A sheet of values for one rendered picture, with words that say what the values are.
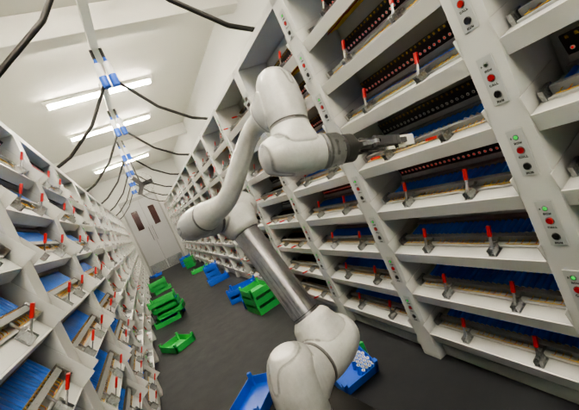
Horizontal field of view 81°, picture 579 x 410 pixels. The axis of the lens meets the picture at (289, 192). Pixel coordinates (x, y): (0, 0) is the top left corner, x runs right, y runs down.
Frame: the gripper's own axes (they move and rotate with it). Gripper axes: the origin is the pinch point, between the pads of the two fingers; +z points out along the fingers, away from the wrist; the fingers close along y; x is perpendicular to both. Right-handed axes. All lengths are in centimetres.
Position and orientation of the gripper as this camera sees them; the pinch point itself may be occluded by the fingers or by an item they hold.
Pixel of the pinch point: (400, 141)
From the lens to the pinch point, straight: 101.8
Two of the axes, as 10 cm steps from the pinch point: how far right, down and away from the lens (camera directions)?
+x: -1.9, -9.8, 0.4
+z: 9.0, -1.6, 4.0
